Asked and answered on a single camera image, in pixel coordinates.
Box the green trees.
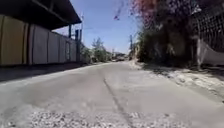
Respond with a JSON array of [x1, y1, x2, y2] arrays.
[[80, 36, 113, 64]]

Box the dark pole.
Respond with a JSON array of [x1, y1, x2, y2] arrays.
[[129, 34, 134, 61]]

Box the pale dirt verge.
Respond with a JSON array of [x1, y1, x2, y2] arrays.
[[129, 59, 224, 102]]

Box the pink flowering bush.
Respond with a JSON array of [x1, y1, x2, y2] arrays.
[[113, 0, 202, 68]]

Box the building with corrugated wall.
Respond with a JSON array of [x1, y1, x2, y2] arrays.
[[0, 0, 83, 67]]

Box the wire mesh fence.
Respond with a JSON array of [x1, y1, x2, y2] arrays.
[[190, 2, 224, 68]]

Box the grey concrete road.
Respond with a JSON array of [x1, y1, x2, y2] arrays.
[[0, 60, 224, 128]]

